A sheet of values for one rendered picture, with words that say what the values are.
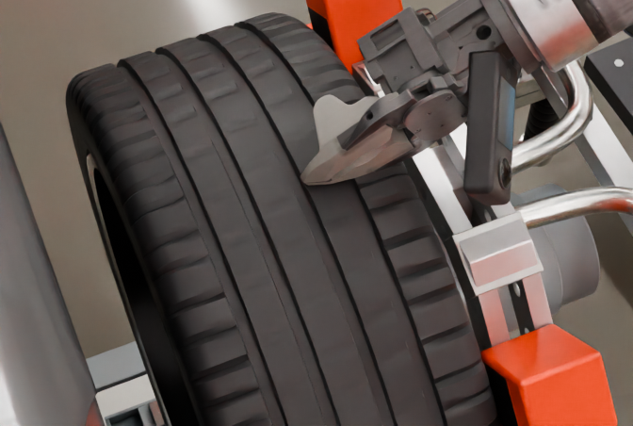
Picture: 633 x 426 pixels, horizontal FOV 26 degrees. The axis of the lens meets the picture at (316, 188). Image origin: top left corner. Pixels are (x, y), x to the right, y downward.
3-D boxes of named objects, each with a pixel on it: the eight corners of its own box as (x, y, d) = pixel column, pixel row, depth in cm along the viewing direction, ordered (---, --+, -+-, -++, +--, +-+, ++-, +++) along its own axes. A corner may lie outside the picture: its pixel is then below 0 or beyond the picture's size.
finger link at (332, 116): (282, 135, 115) (374, 76, 113) (309, 193, 112) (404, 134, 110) (266, 123, 112) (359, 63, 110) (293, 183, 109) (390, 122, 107)
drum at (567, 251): (365, 282, 154) (369, 217, 142) (534, 219, 158) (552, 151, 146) (417, 388, 147) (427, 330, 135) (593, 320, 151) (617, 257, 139)
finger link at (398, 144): (298, 146, 117) (388, 89, 115) (324, 203, 115) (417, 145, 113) (282, 135, 115) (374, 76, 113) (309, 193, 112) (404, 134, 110)
